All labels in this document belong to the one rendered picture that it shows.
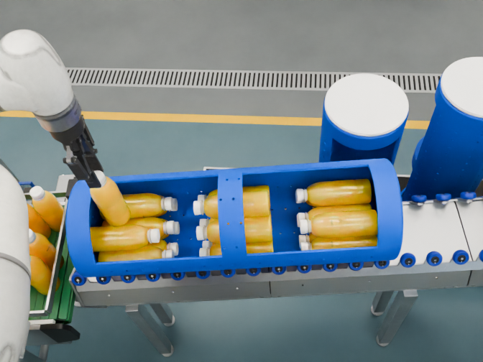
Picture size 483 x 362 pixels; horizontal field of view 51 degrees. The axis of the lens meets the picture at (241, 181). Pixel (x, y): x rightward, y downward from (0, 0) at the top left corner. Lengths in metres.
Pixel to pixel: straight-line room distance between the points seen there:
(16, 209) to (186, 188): 0.88
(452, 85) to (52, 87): 1.33
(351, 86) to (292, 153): 1.15
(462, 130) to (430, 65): 1.61
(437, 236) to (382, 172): 0.37
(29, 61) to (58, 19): 3.15
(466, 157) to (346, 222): 0.73
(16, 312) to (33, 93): 0.49
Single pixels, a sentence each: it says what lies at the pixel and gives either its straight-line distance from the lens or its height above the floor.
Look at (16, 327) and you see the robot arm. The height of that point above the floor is 1.82.
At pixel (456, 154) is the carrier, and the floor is 0.82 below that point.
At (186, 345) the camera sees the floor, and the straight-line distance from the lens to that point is 2.48.
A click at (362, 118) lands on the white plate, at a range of 1.73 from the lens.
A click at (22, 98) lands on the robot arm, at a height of 1.69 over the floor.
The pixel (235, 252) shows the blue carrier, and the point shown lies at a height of 1.15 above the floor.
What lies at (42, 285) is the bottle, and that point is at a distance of 1.64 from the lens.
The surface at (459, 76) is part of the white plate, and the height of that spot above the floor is 1.04.
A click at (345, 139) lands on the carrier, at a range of 1.72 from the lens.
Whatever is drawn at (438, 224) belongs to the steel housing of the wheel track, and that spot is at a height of 0.93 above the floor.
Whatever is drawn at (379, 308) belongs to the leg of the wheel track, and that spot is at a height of 0.09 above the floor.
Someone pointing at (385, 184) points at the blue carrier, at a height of 1.23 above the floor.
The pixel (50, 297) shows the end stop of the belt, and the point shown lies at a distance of 1.62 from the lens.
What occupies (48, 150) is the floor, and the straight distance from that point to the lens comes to 3.26.
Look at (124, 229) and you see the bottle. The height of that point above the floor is 1.15.
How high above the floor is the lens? 2.35
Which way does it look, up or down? 57 degrees down
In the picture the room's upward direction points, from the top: 8 degrees counter-clockwise
